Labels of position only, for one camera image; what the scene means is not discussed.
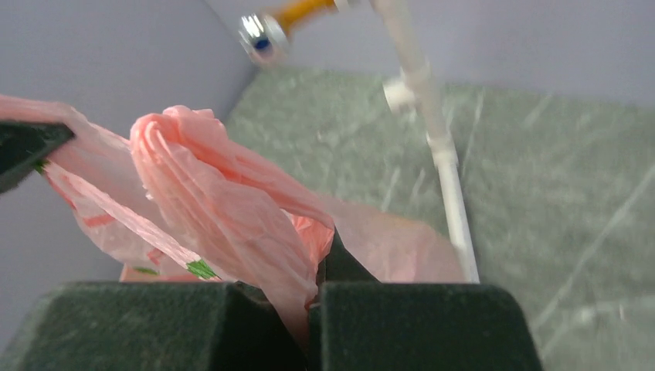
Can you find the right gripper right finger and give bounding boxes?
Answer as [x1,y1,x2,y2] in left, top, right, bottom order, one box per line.
[307,235,543,370]

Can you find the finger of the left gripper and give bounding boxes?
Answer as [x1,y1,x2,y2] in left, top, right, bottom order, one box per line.
[1,120,75,194]

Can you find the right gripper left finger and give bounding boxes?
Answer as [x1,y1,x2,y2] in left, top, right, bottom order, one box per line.
[1,282,307,370]

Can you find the pink plastic bag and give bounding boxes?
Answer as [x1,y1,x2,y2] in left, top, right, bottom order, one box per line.
[1,96,466,345]

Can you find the orange faucet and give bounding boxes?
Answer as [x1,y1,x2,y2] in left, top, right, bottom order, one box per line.
[238,0,355,66]

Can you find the white PVC pipe frame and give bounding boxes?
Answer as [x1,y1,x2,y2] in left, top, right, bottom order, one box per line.
[371,1,480,283]

